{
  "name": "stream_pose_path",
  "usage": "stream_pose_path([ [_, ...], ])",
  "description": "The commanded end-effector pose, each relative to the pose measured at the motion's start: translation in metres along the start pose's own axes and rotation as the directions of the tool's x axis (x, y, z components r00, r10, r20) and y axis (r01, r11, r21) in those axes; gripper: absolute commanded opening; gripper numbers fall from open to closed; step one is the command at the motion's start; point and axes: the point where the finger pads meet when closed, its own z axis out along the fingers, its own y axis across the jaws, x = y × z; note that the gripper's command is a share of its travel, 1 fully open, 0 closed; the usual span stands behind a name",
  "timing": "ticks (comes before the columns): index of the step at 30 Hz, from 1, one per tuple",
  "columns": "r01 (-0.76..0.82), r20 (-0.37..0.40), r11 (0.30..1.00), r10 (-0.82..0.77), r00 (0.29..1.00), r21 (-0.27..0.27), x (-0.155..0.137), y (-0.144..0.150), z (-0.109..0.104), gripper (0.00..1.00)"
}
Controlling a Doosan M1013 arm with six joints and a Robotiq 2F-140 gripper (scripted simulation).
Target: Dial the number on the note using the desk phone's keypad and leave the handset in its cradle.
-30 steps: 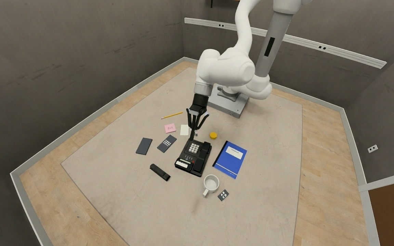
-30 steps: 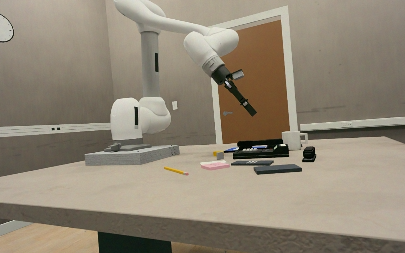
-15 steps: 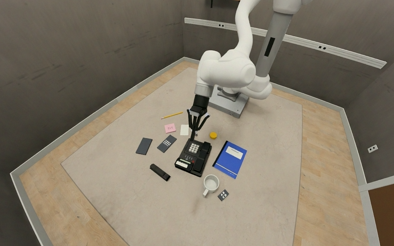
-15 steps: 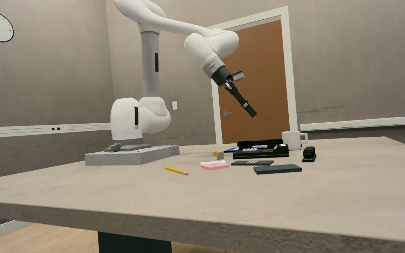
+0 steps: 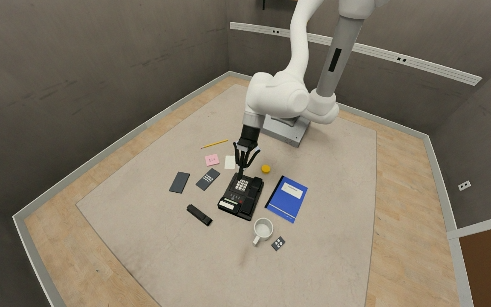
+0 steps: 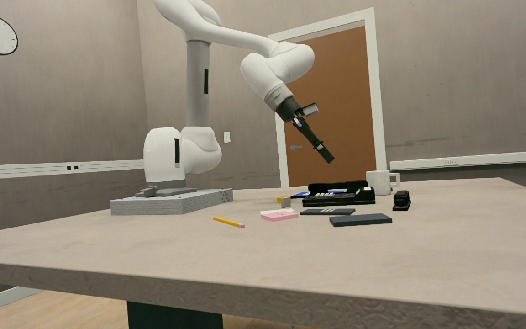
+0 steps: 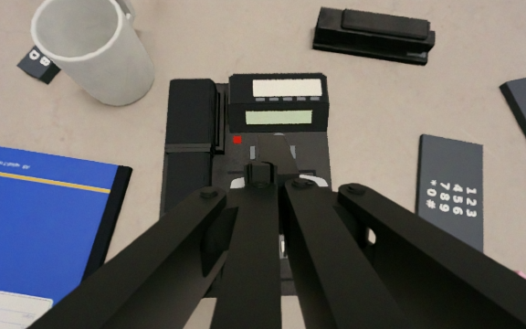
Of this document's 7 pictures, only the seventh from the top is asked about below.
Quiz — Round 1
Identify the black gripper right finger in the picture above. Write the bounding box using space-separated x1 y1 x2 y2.
271 135 526 329

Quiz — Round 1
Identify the black telephone handset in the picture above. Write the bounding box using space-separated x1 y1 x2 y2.
158 78 220 219

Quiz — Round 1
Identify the grey mug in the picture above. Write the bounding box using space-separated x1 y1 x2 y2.
30 0 154 105

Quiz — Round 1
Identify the blue notebook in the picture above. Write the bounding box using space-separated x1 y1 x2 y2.
0 146 132 329

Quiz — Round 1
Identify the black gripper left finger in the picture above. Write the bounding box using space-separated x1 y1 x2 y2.
25 135 282 329

